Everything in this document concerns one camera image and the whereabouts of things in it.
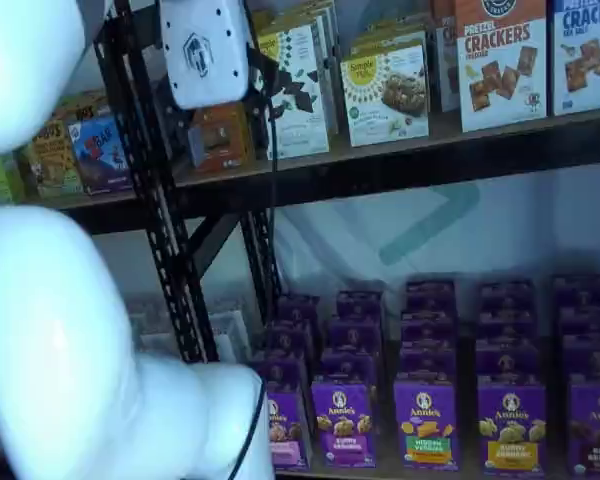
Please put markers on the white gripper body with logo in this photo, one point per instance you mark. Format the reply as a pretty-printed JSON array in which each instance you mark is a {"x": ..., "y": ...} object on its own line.
[{"x": 205, "y": 55}]

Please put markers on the purple Annie's box pink patch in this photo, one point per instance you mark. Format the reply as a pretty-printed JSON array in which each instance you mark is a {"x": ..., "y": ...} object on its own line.
[
  {"x": 280, "y": 375},
  {"x": 287, "y": 430}
]

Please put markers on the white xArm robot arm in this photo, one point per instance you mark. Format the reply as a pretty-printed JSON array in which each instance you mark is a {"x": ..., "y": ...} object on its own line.
[{"x": 55, "y": 350}]

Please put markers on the orange brownie box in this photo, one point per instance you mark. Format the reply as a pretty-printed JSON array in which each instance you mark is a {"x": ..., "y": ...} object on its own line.
[{"x": 225, "y": 140}]

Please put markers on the Simple Mills dark cracker box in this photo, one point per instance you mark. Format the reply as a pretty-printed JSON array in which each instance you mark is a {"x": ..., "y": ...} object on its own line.
[{"x": 302, "y": 135}]

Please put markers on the orange Bobo's box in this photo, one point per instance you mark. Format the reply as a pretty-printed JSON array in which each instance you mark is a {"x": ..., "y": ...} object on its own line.
[{"x": 87, "y": 107}]

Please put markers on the white Simple Mills box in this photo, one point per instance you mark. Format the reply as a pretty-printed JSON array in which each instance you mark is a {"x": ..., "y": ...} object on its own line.
[
  {"x": 332, "y": 75},
  {"x": 387, "y": 41}
]

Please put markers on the blue Z Bar box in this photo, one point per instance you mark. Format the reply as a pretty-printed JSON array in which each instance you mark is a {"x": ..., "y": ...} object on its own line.
[{"x": 100, "y": 155}]

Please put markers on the Simple Mills snack bar box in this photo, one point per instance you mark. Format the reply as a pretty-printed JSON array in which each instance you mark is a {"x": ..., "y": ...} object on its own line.
[{"x": 385, "y": 95}]

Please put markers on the yellow Bobo's box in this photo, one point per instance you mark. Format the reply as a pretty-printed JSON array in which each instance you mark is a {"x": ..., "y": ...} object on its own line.
[{"x": 52, "y": 160}]

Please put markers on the black metal shelf rack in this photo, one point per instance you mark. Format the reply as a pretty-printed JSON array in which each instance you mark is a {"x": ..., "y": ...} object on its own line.
[
  {"x": 110, "y": 217},
  {"x": 380, "y": 175}
]

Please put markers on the dark brown cracker box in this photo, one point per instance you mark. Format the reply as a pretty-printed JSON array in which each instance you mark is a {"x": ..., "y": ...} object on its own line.
[{"x": 447, "y": 75}]

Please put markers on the purple Annie's snack box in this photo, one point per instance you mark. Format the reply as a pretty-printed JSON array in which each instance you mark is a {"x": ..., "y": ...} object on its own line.
[
  {"x": 582, "y": 290},
  {"x": 589, "y": 325},
  {"x": 507, "y": 297},
  {"x": 429, "y": 330},
  {"x": 507, "y": 330},
  {"x": 297, "y": 307},
  {"x": 592, "y": 362},
  {"x": 359, "y": 305},
  {"x": 354, "y": 335},
  {"x": 290, "y": 340},
  {"x": 427, "y": 365},
  {"x": 509, "y": 367},
  {"x": 347, "y": 367},
  {"x": 430, "y": 297}
]

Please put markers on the plain white box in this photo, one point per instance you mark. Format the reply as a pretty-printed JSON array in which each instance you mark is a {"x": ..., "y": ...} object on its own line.
[{"x": 230, "y": 337}]

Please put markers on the orange pretzel crackers box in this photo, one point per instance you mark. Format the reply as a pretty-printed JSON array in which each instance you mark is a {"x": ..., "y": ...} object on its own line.
[{"x": 502, "y": 75}]

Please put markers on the blue pretzel crackers box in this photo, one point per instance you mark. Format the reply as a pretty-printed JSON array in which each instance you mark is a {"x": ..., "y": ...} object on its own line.
[{"x": 587, "y": 60}]

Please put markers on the purple Annie's box yellow label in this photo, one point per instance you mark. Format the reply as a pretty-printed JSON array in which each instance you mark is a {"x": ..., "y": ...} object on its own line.
[{"x": 426, "y": 425}]

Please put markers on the Annie's box brown label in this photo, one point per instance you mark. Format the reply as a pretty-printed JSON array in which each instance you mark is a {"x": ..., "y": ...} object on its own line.
[{"x": 595, "y": 430}]

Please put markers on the translucent sheet with teal mark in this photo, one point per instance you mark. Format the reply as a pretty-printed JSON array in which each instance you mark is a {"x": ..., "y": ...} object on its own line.
[{"x": 430, "y": 225}]

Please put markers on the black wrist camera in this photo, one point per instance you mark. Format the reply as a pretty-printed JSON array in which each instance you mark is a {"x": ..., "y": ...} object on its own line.
[{"x": 261, "y": 70}]

